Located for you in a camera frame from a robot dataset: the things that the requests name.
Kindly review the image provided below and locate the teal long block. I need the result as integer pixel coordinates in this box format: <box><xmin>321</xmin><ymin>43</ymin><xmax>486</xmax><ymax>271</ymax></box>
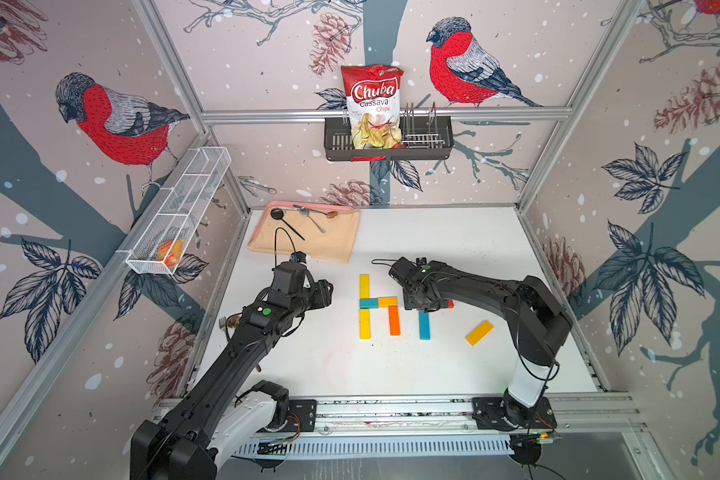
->
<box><xmin>418</xmin><ymin>310</ymin><xmax>431</xmax><ymax>341</ymax></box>

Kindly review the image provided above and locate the small amber block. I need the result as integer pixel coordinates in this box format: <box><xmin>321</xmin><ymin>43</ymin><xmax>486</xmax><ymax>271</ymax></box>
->
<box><xmin>377</xmin><ymin>297</ymin><xmax>397</xmax><ymax>308</ymax></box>

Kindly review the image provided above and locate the orange block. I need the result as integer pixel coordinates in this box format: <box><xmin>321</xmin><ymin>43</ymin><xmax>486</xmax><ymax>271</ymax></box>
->
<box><xmin>387</xmin><ymin>306</ymin><xmax>401</xmax><ymax>336</ymax></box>

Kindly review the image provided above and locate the yellow block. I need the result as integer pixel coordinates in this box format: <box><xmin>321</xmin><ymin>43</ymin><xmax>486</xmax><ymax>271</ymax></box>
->
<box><xmin>359</xmin><ymin>274</ymin><xmax>370</xmax><ymax>299</ymax></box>
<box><xmin>359</xmin><ymin>309</ymin><xmax>371</xmax><ymax>340</ymax></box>

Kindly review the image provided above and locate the small teal block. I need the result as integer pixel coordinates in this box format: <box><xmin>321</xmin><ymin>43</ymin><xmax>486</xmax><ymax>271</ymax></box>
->
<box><xmin>359</xmin><ymin>298</ymin><xmax>379</xmax><ymax>310</ymax></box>

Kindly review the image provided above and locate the amber long block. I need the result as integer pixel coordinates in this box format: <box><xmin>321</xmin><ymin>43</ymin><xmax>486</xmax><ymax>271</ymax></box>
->
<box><xmin>465</xmin><ymin>320</ymin><xmax>494</xmax><ymax>346</ymax></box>

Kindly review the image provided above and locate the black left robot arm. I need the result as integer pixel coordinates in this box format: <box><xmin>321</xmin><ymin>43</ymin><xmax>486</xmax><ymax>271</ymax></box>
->
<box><xmin>129</xmin><ymin>254</ymin><xmax>333</xmax><ymax>479</ymax></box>

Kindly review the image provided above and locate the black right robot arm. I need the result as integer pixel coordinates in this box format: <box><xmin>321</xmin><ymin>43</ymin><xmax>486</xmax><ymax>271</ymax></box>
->
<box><xmin>389</xmin><ymin>257</ymin><xmax>573</xmax><ymax>432</ymax></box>

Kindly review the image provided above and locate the beige folded cloth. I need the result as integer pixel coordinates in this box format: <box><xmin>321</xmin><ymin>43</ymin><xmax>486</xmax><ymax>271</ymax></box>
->
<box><xmin>247</xmin><ymin>201</ymin><xmax>361</xmax><ymax>263</ymax></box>

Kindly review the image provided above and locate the black ladle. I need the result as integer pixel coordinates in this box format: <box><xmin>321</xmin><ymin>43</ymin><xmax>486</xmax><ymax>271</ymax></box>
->
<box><xmin>270</xmin><ymin>208</ymin><xmax>304</xmax><ymax>240</ymax></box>

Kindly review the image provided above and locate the orange item in white basket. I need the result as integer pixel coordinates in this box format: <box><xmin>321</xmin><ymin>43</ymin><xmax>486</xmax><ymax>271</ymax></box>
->
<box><xmin>155</xmin><ymin>239</ymin><xmax>184</xmax><ymax>269</ymax></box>

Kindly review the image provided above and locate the red cassava chips bag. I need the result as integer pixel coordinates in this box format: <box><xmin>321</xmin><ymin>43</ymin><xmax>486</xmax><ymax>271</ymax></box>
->
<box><xmin>341</xmin><ymin>65</ymin><xmax>404</xmax><ymax>150</ymax></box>

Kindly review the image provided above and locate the wooden handled spoon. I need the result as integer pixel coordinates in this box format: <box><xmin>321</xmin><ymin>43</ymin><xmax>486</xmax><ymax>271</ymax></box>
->
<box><xmin>293</xmin><ymin>204</ymin><xmax>339</xmax><ymax>219</ymax></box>

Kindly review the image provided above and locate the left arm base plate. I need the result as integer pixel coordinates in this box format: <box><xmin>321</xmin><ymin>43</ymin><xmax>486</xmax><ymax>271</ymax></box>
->
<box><xmin>259</xmin><ymin>399</ymin><xmax>317</xmax><ymax>434</ymax></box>

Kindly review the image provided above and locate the black wire basket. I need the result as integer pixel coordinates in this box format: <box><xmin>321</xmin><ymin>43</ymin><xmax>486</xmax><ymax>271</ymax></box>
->
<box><xmin>323</xmin><ymin>107</ymin><xmax>454</xmax><ymax>162</ymax></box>

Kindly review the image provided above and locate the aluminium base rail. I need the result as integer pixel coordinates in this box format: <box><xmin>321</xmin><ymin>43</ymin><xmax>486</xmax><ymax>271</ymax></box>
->
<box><xmin>226</xmin><ymin>393</ymin><xmax>648</xmax><ymax>464</ymax></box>

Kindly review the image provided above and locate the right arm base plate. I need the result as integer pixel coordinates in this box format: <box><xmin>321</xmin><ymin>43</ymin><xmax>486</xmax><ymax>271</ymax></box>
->
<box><xmin>471</xmin><ymin>395</ymin><xmax>557</xmax><ymax>432</ymax></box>

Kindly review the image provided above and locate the white wire shelf basket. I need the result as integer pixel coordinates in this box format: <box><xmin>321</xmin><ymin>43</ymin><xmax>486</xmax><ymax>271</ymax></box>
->
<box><xmin>126</xmin><ymin>146</ymin><xmax>231</xmax><ymax>276</ymax></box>

